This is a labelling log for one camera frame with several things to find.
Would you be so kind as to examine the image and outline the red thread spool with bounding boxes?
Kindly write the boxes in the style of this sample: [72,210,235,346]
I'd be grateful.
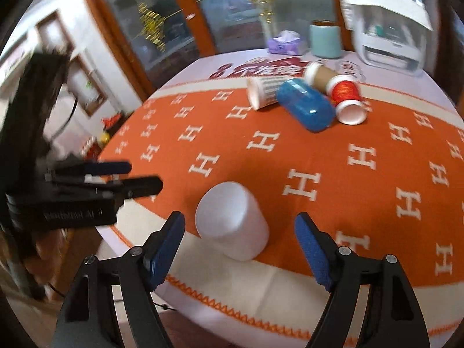
[325,74,363,105]

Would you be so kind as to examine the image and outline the clear plastic storage box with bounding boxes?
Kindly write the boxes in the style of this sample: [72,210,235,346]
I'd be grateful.
[338,0,434,77]

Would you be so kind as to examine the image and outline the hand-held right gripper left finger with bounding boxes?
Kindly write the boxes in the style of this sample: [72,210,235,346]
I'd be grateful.
[52,211,186,348]

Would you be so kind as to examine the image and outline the brown paper cup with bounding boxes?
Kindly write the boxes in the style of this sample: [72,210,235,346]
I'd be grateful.
[303,61,340,91]

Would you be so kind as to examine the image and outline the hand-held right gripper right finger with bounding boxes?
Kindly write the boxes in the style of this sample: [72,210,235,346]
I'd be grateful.
[294,212,432,348]

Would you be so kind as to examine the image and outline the striped white paper cup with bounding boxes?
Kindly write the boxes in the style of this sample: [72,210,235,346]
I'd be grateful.
[247,77,291,111]

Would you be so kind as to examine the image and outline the light blue canister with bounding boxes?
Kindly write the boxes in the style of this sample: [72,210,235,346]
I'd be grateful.
[309,20,343,59]

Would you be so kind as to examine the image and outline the red and white printed cloth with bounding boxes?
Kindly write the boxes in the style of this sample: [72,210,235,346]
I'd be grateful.
[207,57,367,82]

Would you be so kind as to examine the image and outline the wooden glass cabinet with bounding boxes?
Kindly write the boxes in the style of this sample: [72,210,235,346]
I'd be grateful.
[74,0,378,97]

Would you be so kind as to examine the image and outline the blue plastic cup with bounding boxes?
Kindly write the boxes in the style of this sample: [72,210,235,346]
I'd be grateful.
[277,78,337,133]

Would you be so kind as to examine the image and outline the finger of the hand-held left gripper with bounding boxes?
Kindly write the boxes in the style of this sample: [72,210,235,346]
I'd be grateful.
[85,175,164,201]
[54,161,133,178]

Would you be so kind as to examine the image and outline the orange patterned blanket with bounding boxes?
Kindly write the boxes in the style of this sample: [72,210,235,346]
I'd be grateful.
[97,78,464,347]

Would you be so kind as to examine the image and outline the purple tissue pack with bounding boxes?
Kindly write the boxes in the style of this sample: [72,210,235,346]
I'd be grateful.
[267,30,309,56]

